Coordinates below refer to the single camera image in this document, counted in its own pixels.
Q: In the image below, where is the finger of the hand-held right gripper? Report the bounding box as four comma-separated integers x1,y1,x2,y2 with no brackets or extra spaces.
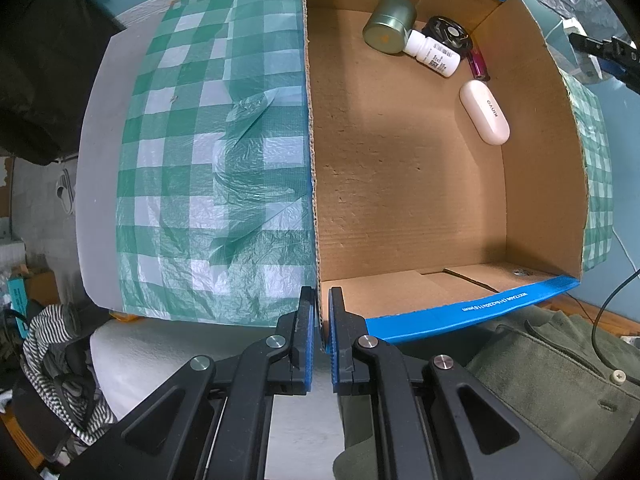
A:
597,56,640,95
567,32,640,61

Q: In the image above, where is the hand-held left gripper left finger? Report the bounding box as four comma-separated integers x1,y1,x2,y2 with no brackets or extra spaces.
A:
60,286,318,480

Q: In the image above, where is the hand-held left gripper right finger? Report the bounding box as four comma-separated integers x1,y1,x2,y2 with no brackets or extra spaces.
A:
327,286,583,480

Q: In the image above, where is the magenta lighter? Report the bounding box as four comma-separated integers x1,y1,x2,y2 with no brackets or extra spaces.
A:
467,47,488,82

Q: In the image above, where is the white oval case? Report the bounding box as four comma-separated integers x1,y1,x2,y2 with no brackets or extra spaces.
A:
459,80,511,147

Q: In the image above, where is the black round cooling fan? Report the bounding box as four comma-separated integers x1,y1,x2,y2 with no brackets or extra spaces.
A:
421,15,473,53

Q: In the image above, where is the white bottle with barcode label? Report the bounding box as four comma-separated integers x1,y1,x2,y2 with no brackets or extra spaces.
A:
403,30,462,79

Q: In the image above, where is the green round metal tin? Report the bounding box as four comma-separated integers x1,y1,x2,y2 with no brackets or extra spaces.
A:
362,0,418,55

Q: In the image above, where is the blue cardboard box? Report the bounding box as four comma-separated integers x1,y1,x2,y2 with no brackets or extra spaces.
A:
301,0,590,356

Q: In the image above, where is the olive green garment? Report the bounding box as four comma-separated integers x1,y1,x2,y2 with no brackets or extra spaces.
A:
335,305,640,480

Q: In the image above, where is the light green checkered plastic tablecloth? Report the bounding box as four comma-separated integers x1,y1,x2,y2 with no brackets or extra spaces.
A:
115,0,615,323

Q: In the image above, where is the black white striped cloth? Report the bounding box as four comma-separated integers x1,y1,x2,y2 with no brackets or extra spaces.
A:
20,304,118,446

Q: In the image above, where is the white sandal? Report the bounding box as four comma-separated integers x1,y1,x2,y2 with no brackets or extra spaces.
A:
54,170,76,215

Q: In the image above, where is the teal small box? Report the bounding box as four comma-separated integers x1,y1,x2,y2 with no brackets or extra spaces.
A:
7,275,31,341

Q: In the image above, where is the dark cloth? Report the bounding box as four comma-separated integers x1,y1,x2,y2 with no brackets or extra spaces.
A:
0,0,128,166

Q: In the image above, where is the white cable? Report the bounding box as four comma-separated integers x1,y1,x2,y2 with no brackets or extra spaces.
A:
612,225,640,271

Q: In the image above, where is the black cable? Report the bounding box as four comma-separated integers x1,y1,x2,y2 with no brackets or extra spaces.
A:
590,267,640,376

